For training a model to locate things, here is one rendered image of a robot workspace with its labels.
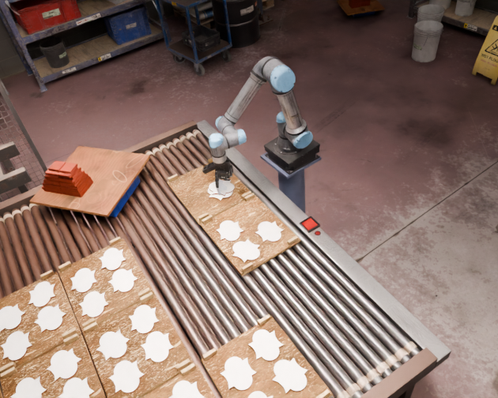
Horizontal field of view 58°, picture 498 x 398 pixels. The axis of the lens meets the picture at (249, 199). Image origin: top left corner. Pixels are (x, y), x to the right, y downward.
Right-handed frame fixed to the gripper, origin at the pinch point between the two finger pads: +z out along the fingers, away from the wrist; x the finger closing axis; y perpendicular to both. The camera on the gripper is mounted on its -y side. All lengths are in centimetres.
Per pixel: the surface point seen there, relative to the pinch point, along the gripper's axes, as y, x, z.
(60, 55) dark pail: -301, 266, 68
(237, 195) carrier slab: 9.9, -3.0, 2.3
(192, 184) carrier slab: -18.7, 1.9, 2.2
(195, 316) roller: 11, -79, 4
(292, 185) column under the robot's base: 33, 34, 26
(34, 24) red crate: -307, 253, 23
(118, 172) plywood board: -59, -5, -8
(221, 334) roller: 26, -85, 4
